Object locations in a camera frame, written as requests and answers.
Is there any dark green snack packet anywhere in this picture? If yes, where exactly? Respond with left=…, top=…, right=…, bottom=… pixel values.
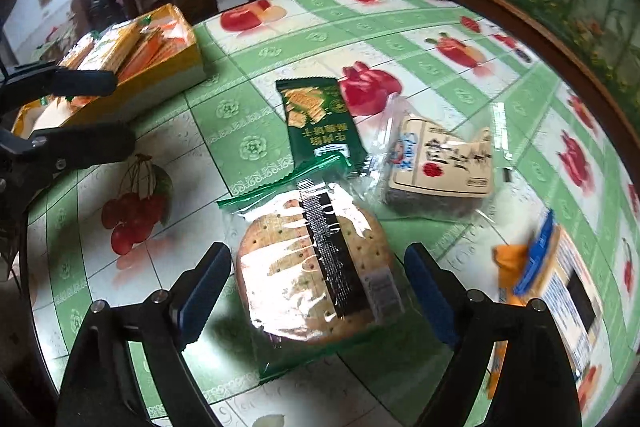
left=276, top=77, right=368, bottom=172

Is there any yellow cardboard tray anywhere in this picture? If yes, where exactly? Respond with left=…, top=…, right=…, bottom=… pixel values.
left=11, top=4, right=205, bottom=138

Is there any long cracker pack orange edge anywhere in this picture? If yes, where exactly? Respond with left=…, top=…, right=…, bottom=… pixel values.
left=117, top=22, right=190, bottom=82

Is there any orange cheese biscuit pack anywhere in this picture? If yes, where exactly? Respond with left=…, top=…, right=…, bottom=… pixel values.
left=486, top=243, right=551, bottom=400

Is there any round crackers clear pack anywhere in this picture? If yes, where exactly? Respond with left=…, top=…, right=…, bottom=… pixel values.
left=218, top=153, right=408, bottom=381

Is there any Weidan green cracker pack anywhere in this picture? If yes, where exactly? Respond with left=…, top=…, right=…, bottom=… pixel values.
left=78, top=20, right=142, bottom=72

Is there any green fruit-print tablecloth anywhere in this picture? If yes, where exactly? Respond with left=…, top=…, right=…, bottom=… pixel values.
left=24, top=0, right=640, bottom=427

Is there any clear bag beige label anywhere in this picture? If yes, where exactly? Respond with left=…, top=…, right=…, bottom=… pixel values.
left=362, top=98, right=513, bottom=222

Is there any blue-edged cracker pack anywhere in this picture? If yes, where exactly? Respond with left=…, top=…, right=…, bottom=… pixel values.
left=512, top=210, right=603, bottom=381

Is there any small green-edged cracker pack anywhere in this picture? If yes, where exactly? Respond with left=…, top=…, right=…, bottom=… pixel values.
left=58, top=32, right=96, bottom=70

